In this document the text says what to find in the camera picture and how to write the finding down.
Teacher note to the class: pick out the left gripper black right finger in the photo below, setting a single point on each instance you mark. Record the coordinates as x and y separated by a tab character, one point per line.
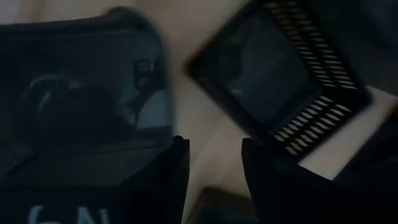
280	193

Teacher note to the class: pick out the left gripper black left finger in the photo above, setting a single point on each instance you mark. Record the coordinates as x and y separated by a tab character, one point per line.
161	186

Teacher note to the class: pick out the black slotted plastic basket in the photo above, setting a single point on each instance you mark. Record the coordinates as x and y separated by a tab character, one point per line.
264	71
373	174

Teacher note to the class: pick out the smoky grey plastic basket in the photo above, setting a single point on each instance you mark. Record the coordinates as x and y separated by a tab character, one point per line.
77	109

